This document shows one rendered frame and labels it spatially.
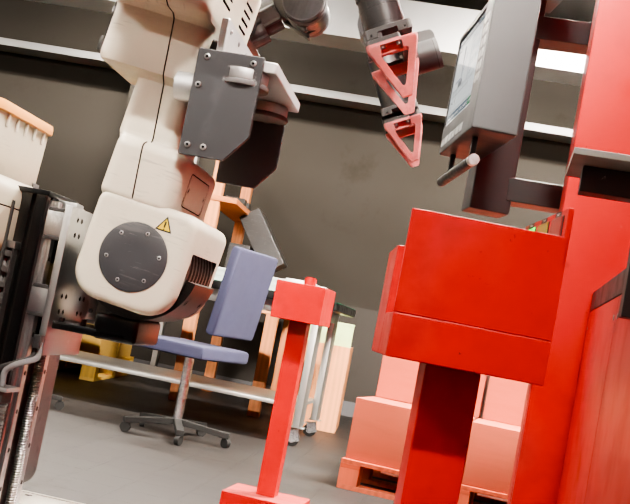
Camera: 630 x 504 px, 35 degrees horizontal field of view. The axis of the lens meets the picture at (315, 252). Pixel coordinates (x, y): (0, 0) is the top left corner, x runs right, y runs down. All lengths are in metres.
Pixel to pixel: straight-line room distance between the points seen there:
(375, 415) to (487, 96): 2.24
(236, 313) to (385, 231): 3.57
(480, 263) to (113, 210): 0.68
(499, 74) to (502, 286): 1.64
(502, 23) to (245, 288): 2.78
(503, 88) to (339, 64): 6.25
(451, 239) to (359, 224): 7.52
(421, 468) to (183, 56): 0.78
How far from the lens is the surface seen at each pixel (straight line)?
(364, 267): 8.50
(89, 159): 9.11
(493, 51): 2.65
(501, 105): 2.62
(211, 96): 1.50
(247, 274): 5.10
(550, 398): 2.42
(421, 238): 1.02
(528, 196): 3.01
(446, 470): 1.10
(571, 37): 3.13
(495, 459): 4.49
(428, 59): 1.82
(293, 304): 3.19
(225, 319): 5.06
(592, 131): 2.49
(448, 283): 1.02
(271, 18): 1.86
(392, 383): 4.88
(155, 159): 1.53
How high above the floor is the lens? 0.68
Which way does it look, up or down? 4 degrees up
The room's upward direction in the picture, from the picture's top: 11 degrees clockwise
